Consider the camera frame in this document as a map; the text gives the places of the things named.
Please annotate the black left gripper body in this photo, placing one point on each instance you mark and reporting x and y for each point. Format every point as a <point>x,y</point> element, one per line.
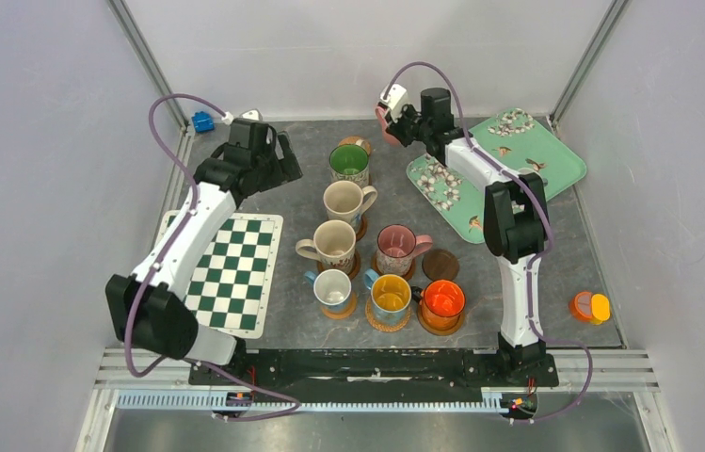
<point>268,171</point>

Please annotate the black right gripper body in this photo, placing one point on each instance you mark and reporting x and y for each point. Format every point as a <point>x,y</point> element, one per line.
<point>407,124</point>

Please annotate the pink white mug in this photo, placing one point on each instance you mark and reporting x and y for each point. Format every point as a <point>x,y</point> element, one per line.
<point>381,119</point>

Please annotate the green inside mug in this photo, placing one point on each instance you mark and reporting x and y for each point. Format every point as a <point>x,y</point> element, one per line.
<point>350,162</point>

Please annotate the large cream mug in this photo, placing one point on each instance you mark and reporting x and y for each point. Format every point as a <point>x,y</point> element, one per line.
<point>346,201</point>

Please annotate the light cork coaster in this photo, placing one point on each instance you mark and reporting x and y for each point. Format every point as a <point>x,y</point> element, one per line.
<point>358,141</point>

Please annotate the white floral mug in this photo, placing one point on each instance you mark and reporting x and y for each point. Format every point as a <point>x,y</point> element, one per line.
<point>332,252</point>

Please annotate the brown wooden saucer coaster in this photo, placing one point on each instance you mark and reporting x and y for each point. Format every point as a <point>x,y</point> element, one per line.
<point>407,276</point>
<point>361,229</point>
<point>353,271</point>

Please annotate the blue patterned mug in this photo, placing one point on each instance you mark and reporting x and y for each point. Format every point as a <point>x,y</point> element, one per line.
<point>331,286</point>

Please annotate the pink patterned mug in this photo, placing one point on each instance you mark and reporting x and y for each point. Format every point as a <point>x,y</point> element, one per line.
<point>398,247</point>

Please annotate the dark walnut wooden coaster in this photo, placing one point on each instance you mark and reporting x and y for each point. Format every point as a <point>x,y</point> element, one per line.
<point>440,264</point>

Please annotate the light orange wooden coaster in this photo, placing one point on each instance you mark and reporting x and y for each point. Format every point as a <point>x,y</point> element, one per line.
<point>340,311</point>

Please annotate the woven rattan coaster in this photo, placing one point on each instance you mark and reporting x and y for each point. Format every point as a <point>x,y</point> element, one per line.
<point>379,326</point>

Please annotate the yellow inside mug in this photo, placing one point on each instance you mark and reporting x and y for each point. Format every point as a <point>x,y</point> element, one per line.
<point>391,295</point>

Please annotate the orange mug black handle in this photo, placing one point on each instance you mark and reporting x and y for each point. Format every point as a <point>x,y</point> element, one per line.
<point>442,300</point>

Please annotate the brown ridged wooden coaster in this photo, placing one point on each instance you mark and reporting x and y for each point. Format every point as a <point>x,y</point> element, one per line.
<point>451,329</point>

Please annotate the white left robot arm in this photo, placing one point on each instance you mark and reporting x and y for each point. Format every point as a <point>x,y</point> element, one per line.
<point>147,307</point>

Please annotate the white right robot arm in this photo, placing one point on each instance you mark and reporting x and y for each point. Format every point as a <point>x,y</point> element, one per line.
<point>516,227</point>

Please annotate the blue toy block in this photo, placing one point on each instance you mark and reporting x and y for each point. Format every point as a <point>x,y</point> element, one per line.
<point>202,122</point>

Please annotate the mint green floral tray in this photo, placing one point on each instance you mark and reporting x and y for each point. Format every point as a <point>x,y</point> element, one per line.
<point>515,139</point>

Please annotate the green white chessboard mat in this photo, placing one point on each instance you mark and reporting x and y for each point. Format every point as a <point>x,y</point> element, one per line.
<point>231,284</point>

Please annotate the orange yellow small container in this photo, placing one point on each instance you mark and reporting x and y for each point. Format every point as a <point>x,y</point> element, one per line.
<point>589,307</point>

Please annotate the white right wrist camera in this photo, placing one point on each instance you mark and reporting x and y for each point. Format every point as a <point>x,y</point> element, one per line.
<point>391,103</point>

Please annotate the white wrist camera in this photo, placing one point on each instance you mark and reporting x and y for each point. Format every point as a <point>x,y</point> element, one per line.
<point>391,103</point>
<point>253,115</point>

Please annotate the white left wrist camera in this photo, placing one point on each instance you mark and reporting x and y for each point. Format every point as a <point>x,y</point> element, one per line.
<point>253,115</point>

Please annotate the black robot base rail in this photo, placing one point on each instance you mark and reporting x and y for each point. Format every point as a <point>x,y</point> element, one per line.
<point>382,375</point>

